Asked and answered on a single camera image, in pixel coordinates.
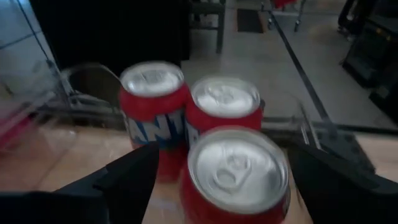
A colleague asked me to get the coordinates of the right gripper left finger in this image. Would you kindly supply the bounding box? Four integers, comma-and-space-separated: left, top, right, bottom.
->
57, 141, 160, 224

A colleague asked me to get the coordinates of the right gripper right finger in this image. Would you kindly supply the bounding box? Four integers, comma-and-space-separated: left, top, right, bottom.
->
287, 146, 398, 224

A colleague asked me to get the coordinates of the orange Fanta soda can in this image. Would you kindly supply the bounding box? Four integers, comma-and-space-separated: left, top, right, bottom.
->
118, 60, 190, 183
185, 75, 265, 147
179, 126, 292, 224

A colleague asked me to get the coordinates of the clear plastic bin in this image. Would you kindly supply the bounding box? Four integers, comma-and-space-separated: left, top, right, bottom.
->
60, 62, 324, 194
0, 58, 78, 190

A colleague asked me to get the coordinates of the pink white soda can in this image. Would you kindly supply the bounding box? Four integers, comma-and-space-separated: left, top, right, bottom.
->
0, 105, 37, 153

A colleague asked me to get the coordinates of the black cabinet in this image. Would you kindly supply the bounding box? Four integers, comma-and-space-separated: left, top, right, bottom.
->
338, 0, 398, 121

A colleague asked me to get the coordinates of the black folding screen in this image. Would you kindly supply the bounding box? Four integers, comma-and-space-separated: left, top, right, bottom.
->
29, 0, 191, 77

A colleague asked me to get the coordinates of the dark stand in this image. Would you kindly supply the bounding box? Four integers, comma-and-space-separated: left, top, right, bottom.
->
189, 0, 226, 54

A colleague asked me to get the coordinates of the dark floor mat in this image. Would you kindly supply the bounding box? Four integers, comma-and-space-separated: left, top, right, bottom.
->
236, 8, 265, 34

